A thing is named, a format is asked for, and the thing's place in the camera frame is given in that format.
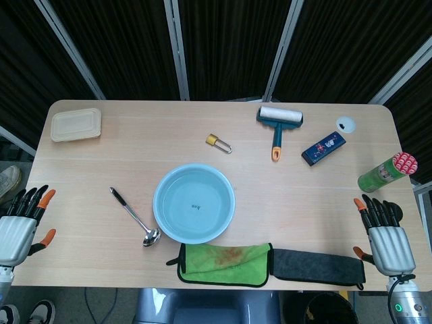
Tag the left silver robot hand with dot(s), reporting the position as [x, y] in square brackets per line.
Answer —
[15, 236]

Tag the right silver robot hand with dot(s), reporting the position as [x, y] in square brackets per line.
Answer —
[389, 249]

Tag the metal ladle black handle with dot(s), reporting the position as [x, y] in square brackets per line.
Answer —
[130, 211]

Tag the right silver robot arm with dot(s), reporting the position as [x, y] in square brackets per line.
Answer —
[410, 303]

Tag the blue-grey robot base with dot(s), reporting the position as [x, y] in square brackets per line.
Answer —
[206, 307]

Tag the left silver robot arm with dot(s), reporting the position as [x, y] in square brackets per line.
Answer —
[5, 280]

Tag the light blue bowl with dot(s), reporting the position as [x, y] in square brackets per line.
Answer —
[194, 204]

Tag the beige shoe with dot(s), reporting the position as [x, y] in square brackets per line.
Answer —
[8, 180]

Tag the green can red lid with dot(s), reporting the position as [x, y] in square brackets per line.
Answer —
[381, 175]

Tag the dark grey cloth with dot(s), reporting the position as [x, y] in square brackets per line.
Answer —
[317, 268]

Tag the white black sneaker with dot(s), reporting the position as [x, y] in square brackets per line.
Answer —
[7, 314]
[42, 312]

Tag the black trash bin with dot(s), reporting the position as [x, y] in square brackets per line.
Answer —
[332, 310]

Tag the dark blue printed box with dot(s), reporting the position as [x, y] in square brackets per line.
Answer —
[324, 148]

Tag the beige lunch box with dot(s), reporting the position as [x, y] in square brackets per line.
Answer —
[76, 125]

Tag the green microfibre cloth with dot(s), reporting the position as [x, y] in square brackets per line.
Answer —
[222, 265]

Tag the teal lint roller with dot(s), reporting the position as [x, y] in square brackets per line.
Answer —
[279, 116]

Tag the yellow padlock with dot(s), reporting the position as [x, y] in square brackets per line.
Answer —
[212, 139]

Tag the grey partition frame post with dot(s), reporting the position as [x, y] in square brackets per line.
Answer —
[281, 54]
[401, 72]
[69, 49]
[177, 50]
[17, 140]

